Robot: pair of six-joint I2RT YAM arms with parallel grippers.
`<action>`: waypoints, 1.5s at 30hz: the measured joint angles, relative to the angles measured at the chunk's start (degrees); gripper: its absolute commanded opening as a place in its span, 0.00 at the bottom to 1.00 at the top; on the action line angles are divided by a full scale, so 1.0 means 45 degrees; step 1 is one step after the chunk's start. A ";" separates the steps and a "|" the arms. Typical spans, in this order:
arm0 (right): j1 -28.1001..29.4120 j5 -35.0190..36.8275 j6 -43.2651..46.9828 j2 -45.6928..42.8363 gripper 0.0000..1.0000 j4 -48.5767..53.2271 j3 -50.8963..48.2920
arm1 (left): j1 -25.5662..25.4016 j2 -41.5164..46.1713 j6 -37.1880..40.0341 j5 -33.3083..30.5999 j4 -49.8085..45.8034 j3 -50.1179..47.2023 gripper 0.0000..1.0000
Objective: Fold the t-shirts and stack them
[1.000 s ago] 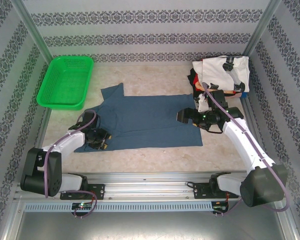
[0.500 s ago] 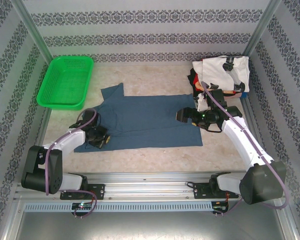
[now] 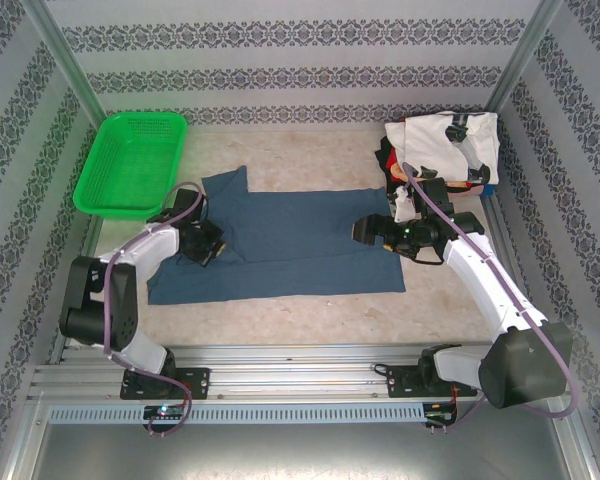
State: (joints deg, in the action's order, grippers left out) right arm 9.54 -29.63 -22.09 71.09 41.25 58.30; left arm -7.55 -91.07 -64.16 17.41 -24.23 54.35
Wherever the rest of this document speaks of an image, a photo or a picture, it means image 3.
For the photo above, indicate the blue t-shirt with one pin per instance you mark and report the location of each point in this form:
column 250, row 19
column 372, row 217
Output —
column 305, row 240

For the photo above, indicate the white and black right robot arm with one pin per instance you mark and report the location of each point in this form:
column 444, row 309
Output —
column 485, row 280

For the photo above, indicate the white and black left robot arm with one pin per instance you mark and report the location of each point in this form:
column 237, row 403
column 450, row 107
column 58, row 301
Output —
column 145, row 245

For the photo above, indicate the black and red t-shirt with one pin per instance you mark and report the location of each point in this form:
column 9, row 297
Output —
column 387, row 165

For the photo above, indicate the orange printed t-shirt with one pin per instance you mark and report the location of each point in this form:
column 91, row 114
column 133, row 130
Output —
column 467, row 187

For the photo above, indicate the pile of clothes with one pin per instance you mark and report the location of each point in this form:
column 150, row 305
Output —
column 430, row 145

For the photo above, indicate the green plastic basket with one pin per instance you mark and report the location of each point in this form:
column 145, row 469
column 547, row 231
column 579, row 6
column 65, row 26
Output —
column 130, row 165

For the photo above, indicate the sheet metal panel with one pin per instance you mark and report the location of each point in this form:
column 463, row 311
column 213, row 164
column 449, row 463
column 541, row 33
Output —
column 300, row 450

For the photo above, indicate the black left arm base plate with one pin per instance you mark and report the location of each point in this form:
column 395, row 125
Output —
column 195, row 382

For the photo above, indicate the aluminium mounting rail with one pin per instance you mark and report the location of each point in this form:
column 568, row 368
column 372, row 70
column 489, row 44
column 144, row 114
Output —
column 290, row 380

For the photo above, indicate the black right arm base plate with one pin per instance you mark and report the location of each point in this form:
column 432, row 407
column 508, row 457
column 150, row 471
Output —
column 400, row 382

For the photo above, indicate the aluminium frame post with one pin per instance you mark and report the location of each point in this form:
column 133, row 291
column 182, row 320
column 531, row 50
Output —
column 522, row 55
column 65, row 60

